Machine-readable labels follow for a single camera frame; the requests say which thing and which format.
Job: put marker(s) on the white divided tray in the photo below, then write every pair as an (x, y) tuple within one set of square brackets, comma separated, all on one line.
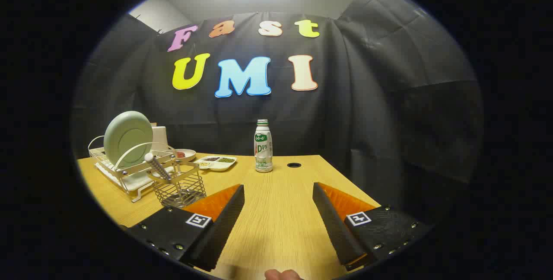
[(218, 167)]

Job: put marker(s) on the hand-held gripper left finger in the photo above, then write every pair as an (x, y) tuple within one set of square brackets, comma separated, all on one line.
[(224, 232)]

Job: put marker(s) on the white green-label drink bottle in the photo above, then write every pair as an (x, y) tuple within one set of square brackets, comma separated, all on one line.
[(263, 150)]

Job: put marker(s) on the white drain tray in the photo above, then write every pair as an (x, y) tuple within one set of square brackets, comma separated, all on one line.
[(138, 181)]

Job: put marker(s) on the heap of green beans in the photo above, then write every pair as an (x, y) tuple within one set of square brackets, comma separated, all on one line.
[(226, 159)]

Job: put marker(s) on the black backdrop cloth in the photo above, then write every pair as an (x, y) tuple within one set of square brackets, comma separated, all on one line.
[(345, 120)]

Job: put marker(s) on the white toaster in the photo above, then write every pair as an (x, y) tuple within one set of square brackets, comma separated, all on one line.
[(160, 139)]

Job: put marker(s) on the black desk grommet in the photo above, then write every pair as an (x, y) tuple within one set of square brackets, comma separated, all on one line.
[(293, 165)]

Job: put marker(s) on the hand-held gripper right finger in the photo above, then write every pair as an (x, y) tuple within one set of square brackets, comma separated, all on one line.
[(337, 228)]

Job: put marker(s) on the heap of black beans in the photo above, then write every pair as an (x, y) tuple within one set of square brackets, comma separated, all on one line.
[(211, 158)]

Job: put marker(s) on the beige round plate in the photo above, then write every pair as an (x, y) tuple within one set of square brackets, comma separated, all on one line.
[(189, 155)]

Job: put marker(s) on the pale green plate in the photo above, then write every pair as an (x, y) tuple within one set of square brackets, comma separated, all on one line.
[(125, 137)]

